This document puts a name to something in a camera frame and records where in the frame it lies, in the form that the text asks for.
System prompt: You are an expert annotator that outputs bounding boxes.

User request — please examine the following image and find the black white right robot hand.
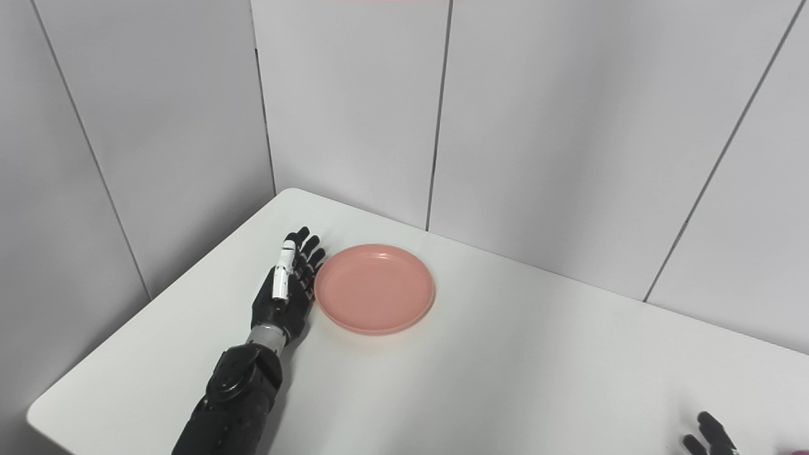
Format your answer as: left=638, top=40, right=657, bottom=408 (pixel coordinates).
left=681, top=411, right=740, bottom=455

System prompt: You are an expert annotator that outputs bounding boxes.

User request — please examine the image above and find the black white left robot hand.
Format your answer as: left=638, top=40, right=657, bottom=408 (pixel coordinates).
left=250, top=226, right=327, bottom=345

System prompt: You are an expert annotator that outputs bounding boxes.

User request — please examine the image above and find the pink round plate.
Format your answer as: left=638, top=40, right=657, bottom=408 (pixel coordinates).
left=314, top=244, right=436, bottom=336

